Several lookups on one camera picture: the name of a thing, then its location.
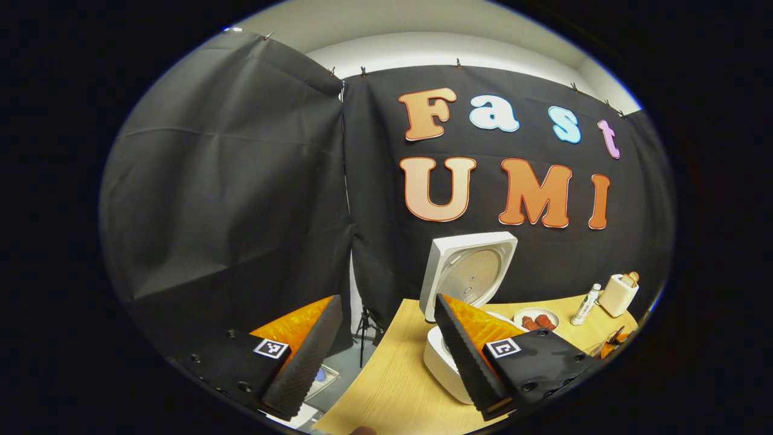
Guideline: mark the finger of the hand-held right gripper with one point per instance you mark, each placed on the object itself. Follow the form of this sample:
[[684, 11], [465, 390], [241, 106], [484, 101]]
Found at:
[[611, 348]]

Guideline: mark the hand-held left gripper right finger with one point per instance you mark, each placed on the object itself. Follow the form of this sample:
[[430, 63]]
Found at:
[[465, 368]]

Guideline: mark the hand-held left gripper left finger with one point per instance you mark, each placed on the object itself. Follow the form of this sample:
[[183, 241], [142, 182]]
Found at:
[[305, 362]]

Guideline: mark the white rice cooker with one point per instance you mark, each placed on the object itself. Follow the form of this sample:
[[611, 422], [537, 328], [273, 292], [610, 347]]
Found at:
[[468, 272]]

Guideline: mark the clear plastic floor box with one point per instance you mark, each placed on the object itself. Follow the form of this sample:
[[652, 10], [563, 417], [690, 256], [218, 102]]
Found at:
[[320, 380]]

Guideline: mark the white bottle with green label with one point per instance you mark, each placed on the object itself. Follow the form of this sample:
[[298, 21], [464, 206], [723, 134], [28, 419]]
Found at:
[[586, 305]]

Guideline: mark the white toaster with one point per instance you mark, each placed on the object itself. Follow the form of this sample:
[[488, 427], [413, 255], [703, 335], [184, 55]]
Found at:
[[616, 296]]

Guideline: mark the black tripod stand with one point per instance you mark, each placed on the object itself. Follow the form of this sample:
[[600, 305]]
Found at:
[[365, 329]]

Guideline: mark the red meat piece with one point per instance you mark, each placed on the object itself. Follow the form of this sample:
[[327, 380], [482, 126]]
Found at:
[[530, 324], [545, 321]]

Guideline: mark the toasted bread slice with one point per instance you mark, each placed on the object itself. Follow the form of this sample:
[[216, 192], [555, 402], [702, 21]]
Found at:
[[631, 278]]

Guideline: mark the white oval plate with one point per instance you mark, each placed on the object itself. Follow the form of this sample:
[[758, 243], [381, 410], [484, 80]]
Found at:
[[534, 314]]

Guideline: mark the black backdrop cloth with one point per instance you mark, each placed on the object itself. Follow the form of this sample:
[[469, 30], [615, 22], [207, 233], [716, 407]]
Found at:
[[241, 181]]

